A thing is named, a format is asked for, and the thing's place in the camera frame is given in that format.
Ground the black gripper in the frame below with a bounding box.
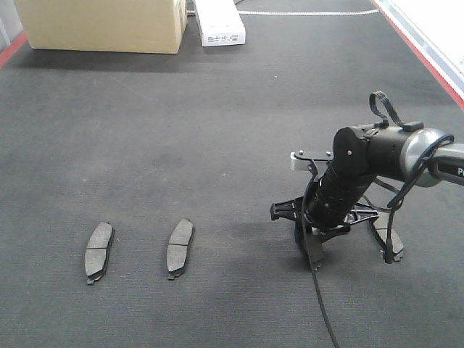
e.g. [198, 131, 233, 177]
[270, 196, 379, 243]

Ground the grey brake pad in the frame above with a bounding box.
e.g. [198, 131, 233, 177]
[84, 222, 115, 285]
[297, 234, 324, 271]
[166, 218, 195, 281]
[369, 213, 404, 262]

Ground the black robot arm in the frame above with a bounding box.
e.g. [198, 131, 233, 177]
[270, 123, 463, 243]

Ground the dark grey conveyor belt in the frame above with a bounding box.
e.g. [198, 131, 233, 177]
[1, 1, 463, 347]

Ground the red conveyor edge strip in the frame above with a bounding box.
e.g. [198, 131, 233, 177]
[369, 0, 464, 112]

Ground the white long carton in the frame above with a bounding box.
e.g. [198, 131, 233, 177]
[194, 0, 246, 47]

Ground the brown cardboard box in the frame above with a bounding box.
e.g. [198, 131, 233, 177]
[14, 1, 186, 54]

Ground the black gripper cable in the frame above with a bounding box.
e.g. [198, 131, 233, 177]
[300, 181, 341, 348]

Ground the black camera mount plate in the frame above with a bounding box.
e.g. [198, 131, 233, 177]
[290, 150, 334, 173]

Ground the white conveyor side rail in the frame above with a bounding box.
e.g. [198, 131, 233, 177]
[376, 0, 464, 94]

